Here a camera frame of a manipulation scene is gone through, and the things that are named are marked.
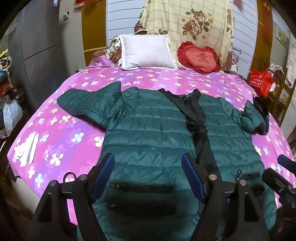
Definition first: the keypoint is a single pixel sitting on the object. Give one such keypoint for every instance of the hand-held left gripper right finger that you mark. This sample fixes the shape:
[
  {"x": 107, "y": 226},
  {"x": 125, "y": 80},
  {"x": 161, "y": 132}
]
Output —
[{"x": 193, "y": 178}]

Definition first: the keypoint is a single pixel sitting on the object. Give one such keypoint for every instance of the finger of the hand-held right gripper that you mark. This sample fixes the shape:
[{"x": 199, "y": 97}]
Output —
[
  {"x": 278, "y": 182},
  {"x": 288, "y": 161}
]

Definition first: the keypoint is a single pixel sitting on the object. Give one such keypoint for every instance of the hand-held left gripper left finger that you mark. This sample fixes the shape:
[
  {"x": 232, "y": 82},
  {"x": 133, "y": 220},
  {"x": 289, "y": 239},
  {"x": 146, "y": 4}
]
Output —
[{"x": 104, "y": 176}]

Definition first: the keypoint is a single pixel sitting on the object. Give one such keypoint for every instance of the dark green puffer jacket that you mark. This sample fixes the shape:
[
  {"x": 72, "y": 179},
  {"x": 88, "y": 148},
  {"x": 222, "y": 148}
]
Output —
[{"x": 150, "y": 120}]

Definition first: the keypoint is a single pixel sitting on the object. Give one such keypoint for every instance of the purple floral bed sheet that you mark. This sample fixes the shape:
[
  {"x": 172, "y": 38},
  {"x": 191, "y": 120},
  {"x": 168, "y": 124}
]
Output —
[{"x": 69, "y": 139}]

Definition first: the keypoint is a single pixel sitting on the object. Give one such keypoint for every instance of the wooden shelf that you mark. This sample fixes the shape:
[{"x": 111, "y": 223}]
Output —
[{"x": 281, "y": 97}]

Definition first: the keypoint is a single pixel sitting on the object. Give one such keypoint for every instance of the white paper sheet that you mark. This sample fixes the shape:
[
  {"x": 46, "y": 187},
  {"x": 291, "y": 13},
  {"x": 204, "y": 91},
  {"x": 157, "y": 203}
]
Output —
[{"x": 27, "y": 148}]

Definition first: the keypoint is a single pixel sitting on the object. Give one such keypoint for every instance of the red shopping bag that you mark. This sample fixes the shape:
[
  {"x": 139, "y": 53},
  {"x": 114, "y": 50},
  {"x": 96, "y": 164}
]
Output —
[{"x": 260, "y": 81}]

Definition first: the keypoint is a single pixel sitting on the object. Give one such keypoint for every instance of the white plastic bag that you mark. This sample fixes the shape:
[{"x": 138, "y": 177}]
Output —
[{"x": 12, "y": 113}]

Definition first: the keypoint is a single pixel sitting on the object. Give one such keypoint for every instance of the red heart-shaped pillow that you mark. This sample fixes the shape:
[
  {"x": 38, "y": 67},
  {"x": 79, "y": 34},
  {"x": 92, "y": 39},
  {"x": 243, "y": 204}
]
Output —
[{"x": 198, "y": 58}]

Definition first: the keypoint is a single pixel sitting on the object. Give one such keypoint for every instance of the white square pillow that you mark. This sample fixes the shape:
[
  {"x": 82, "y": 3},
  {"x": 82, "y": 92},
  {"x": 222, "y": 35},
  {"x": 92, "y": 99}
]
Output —
[{"x": 145, "y": 51}]

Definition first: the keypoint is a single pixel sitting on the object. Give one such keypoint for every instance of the pile of colourful goods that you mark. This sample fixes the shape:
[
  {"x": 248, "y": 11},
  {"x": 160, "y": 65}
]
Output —
[{"x": 9, "y": 69}]

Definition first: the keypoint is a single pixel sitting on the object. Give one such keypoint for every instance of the grey refrigerator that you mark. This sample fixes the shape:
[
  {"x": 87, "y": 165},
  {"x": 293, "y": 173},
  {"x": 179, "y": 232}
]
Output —
[{"x": 41, "y": 34}]

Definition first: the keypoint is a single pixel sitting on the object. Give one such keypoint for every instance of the beige floral blanket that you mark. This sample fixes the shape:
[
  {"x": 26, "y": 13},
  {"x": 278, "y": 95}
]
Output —
[{"x": 173, "y": 18}]

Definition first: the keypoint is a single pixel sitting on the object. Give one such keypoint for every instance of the red tasselled hanging decoration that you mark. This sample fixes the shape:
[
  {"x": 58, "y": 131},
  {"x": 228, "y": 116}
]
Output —
[{"x": 84, "y": 1}]

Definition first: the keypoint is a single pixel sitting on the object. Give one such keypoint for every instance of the wall picture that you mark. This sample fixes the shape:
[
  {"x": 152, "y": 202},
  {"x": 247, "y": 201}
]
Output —
[{"x": 282, "y": 36}]

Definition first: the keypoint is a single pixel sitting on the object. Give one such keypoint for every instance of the white wall switch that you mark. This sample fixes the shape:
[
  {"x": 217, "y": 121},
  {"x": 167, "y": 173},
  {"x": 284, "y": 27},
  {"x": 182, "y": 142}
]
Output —
[{"x": 66, "y": 16}]

